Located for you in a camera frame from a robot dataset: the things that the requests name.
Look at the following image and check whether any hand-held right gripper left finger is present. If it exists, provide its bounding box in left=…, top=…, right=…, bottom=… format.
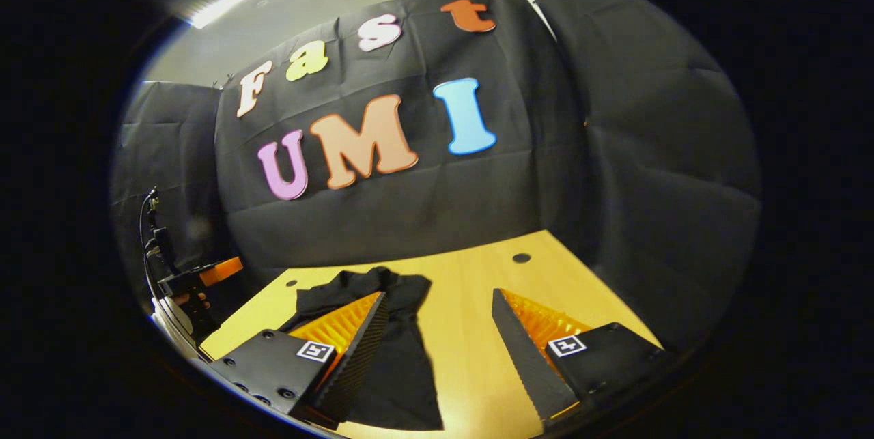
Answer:
left=208, top=291, right=389, bottom=426

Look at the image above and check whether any black garment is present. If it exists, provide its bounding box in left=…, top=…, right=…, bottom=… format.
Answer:
left=277, top=266, right=445, bottom=431

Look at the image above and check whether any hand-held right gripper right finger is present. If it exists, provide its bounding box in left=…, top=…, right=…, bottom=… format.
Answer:
left=492, top=287, right=666, bottom=429

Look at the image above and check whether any black backdrop cloth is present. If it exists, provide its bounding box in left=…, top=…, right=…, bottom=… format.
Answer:
left=111, top=0, right=762, bottom=358

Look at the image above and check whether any thin black cable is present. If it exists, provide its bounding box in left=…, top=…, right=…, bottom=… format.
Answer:
left=138, top=188, right=159, bottom=307

